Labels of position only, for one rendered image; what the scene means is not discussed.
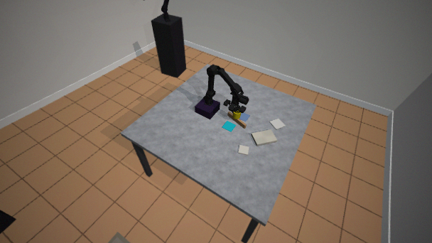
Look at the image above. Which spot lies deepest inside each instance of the beige flat block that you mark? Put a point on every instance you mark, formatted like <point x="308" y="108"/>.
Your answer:
<point x="263" y="137"/>

